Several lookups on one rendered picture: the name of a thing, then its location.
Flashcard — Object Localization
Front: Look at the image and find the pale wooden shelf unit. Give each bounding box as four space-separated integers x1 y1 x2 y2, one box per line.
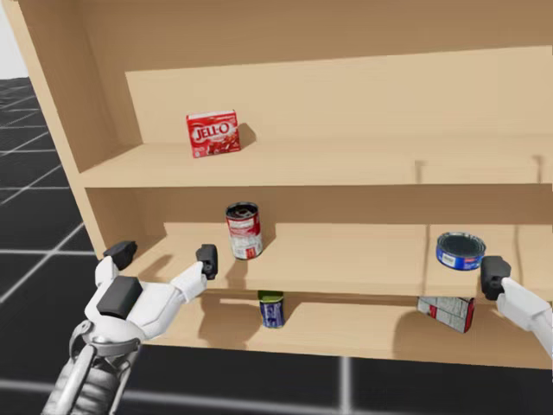
2 0 553 371

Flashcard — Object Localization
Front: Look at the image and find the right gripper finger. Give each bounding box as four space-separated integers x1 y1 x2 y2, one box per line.
480 255 553 359

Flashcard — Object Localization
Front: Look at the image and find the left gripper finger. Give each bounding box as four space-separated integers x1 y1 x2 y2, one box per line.
94 240 138 288
169 244 219 303

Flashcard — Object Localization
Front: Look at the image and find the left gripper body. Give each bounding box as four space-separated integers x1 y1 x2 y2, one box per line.
83 276 185 342

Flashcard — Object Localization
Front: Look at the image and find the red and white can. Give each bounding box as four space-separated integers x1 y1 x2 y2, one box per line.
225 201 264 261

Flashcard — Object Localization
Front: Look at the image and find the blue flat can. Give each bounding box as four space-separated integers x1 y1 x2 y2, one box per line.
435 231 487 271

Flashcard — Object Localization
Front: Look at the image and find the red and white carton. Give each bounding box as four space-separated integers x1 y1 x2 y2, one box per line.
416 296 476 334

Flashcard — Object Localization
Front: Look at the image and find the green and blue rectangular can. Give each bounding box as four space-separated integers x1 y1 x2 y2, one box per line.
257 290 286 329

